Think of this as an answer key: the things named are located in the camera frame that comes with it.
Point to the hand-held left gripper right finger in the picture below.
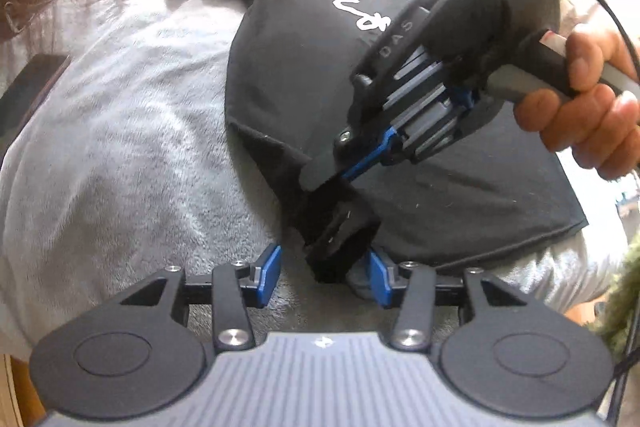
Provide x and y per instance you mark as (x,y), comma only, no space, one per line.
(380,279)

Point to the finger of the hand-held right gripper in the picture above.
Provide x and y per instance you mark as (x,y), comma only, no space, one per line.
(365,163)
(322,169)

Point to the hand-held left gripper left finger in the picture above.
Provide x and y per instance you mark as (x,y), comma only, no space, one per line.
(267,279)

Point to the black printed T-shirt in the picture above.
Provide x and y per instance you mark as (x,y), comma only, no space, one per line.
(280,72)

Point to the person's right hand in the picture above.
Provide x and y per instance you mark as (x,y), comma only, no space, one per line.
(600,127)

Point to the green fuzzy cloth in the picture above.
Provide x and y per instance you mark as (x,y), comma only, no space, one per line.
(625,307)

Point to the dark flat object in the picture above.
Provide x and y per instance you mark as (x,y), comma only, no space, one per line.
(30,87)

